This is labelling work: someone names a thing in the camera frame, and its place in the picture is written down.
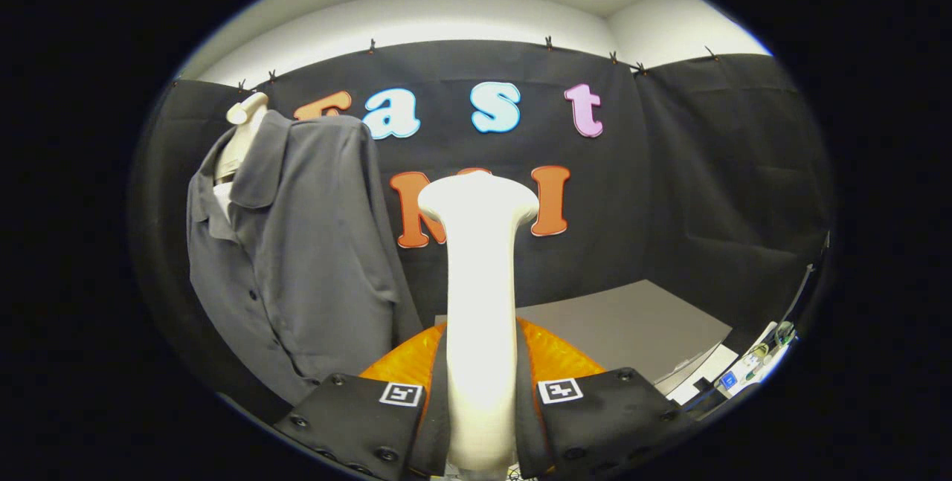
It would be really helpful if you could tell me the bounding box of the cream dress form mannequin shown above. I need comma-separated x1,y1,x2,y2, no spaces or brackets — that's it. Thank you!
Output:
213,92,270,223

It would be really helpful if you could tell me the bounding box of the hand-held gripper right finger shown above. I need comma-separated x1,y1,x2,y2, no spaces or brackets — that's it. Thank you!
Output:
515,317,700,480

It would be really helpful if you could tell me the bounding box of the clear plastic bottle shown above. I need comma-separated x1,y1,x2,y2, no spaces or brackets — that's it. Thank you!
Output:
740,343,774,379

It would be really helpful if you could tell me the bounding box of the black backdrop cloth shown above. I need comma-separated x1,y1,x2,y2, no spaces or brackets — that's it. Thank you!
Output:
130,39,834,422

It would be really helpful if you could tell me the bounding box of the grey-topped cream cabinet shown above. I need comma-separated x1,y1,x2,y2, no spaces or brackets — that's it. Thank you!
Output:
435,279,737,400

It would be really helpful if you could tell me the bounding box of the white garment steamer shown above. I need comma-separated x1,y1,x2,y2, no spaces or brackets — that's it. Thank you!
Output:
416,170,540,474

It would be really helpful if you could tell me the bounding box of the grey button-up shirt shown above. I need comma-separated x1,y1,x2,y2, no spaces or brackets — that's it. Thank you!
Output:
186,111,425,406

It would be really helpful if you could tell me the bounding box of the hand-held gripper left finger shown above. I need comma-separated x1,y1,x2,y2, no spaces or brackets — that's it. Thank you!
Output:
271,321,453,480

